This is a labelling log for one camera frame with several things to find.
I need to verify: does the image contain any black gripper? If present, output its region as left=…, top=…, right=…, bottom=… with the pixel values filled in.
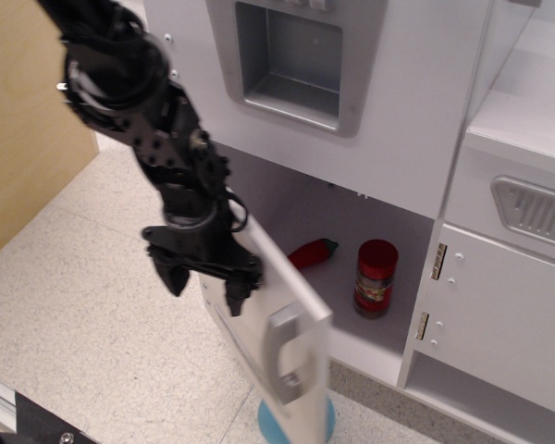
left=142, top=210, right=263, bottom=317

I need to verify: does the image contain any white fridge door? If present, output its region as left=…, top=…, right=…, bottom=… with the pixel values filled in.
left=200, top=186, right=336, bottom=443

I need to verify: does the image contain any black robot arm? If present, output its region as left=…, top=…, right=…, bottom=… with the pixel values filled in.
left=42, top=1, right=263, bottom=315

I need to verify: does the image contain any white toy fridge cabinet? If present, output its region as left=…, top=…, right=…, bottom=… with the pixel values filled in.
left=145, top=1, right=494, bottom=385

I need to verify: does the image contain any red toy chili pepper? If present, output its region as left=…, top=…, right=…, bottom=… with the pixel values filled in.
left=288, top=238, right=339, bottom=270

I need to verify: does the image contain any light blue plate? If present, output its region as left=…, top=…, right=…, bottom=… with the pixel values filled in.
left=257, top=398, right=336, bottom=444

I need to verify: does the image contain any red lid spice jar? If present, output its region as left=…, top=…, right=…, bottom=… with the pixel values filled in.
left=353, top=240, right=399, bottom=318

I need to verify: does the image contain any lower brass cabinet hinge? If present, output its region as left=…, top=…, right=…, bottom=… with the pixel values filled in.
left=415, top=312, right=429, bottom=340

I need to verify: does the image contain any brass cabinet hinge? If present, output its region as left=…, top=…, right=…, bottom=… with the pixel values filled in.
left=430, top=242, right=448, bottom=280
left=415, top=312, right=429, bottom=340

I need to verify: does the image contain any light plywood panel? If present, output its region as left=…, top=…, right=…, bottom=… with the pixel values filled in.
left=0, top=1, right=98, bottom=250

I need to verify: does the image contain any upper brass cabinet hinge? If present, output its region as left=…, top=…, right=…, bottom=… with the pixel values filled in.
left=430, top=242, right=448, bottom=280

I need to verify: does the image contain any white toy oven cabinet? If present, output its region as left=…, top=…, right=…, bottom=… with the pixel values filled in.
left=398, top=1, right=555, bottom=443

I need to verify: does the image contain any grey oven vent panel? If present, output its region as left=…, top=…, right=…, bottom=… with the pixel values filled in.
left=490, top=176, right=555, bottom=246

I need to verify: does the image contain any grey fridge door handle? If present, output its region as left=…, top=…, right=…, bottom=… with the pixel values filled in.
left=262, top=303, right=318, bottom=405

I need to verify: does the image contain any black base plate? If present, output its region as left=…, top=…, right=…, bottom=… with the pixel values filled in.
left=15, top=392, right=96, bottom=444

